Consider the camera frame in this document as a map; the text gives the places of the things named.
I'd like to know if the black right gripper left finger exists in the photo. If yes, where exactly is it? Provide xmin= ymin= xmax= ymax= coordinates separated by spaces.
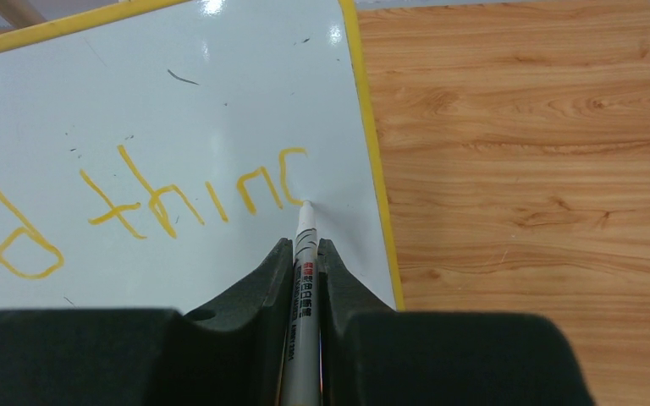
xmin=0 ymin=239 xmax=293 ymax=405

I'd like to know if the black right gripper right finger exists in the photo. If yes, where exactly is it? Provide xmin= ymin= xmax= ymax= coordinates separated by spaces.
xmin=317 ymin=239 xmax=595 ymax=405

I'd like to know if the yellow framed whiteboard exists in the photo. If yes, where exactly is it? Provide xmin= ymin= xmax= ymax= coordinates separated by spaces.
xmin=0 ymin=1 xmax=404 ymax=310

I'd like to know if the metal stand pole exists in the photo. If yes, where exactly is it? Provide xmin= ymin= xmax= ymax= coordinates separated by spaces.
xmin=0 ymin=0 xmax=47 ymax=29

